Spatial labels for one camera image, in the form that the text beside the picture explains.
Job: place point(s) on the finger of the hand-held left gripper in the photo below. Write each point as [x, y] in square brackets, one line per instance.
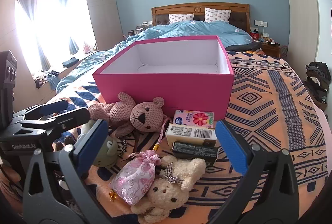
[55, 106]
[72, 116]

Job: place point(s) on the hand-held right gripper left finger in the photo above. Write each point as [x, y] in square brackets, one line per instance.
[91, 143]

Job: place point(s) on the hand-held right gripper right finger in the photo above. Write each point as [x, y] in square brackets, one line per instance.
[230, 146]

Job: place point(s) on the green frog plush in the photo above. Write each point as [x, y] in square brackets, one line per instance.
[106, 151]

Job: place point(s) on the black tissue packet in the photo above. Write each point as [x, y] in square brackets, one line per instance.
[194, 151]

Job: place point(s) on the flower print tissue packet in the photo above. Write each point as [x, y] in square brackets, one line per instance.
[197, 118]

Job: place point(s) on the cream barcode packet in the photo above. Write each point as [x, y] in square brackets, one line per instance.
[189, 133]

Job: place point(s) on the pink satin sachet pouch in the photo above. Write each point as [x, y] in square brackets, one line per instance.
[134, 179]

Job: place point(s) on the pink knitted teddy bear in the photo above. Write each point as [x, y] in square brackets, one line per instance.
[141, 116]

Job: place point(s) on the cream plush rabbit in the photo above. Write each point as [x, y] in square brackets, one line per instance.
[166, 192]

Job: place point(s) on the pink cardboard box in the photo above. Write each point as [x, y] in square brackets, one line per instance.
[160, 91]

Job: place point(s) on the blue crumpled clothes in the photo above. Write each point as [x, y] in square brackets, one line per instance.
[53, 79]

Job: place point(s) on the dark folded cloth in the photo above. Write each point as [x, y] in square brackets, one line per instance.
[70, 62]

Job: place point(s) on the orange patterned blanket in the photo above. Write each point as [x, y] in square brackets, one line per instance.
[267, 109]

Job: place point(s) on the small pink object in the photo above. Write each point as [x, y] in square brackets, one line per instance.
[87, 48]

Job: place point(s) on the blue grey curtain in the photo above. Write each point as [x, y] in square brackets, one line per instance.
[64, 0]
[28, 5]

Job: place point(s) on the orange printed cloth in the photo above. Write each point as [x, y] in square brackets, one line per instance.
[255, 52]

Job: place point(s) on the dark grey folded clothes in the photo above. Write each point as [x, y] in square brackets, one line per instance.
[243, 46]

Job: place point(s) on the wooden nightstand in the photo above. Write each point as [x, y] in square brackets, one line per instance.
[271, 50]

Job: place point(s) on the pile of dark clothes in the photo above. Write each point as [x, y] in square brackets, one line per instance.
[317, 83]

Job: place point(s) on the red box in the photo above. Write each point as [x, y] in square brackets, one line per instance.
[254, 35]

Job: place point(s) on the blue floral duvet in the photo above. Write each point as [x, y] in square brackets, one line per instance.
[181, 29]

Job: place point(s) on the heart print pillow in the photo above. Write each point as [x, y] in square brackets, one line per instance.
[217, 15]
[181, 17]

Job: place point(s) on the wooden bed headboard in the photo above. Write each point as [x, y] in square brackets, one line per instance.
[197, 9]

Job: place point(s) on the white wall socket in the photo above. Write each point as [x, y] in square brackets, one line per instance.
[261, 23]

